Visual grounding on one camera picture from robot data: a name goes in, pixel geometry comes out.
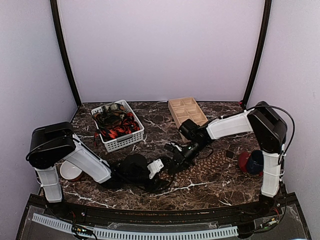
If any brown floral tie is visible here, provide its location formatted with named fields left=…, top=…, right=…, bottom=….
left=173, top=150, right=235, bottom=187

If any wooden compartment tray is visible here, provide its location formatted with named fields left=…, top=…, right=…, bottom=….
left=168, top=97, right=208, bottom=128

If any green patterned tie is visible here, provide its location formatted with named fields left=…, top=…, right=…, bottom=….
left=101, top=102, right=126, bottom=114

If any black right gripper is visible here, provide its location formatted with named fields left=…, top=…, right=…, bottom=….
left=169, top=139, right=208, bottom=174

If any orange navy striped tie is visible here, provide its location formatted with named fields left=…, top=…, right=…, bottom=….
left=92, top=112, right=140, bottom=146

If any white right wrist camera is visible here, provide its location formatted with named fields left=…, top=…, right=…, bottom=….
left=164, top=141, right=182, bottom=153

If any black left frame post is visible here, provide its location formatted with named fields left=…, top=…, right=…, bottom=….
left=49, top=0, right=82, bottom=108

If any black right frame post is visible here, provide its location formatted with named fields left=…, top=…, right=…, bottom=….
left=240, top=0, right=272, bottom=109

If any white slotted cable duct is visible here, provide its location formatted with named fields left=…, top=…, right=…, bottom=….
left=31, top=213, right=239, bottom=240

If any black frame post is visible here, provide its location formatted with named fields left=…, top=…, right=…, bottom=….
left=240, top=0, right=272, bottom=109
left=49, top=0, right=82, bottom=108

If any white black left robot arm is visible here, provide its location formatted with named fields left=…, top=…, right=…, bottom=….
left=25, top=121, right=175, bottom=218

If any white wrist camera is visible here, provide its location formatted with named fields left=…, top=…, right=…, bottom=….
left=164, top=141, right=182, bottom=153
left=147, top=158, right=164, bottom=179

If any orange white bowl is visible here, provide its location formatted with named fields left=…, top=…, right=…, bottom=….
left=59, top=161, right=83, bottom=182

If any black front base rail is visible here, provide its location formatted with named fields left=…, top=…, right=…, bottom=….
left=19, top=192, right=306, bottom=228

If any red saucer plate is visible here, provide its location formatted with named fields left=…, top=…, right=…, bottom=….
left=237, top=151, right=263, bottom=178

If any blue mug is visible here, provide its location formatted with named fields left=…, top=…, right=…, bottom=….
left=246, top=150, right=264, bottom=175

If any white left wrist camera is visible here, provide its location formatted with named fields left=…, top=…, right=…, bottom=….
left=147, top=158, right=164, bottom=179

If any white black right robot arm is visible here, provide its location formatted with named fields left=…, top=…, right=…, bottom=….
left=164, top=101, right=292, bottom=217

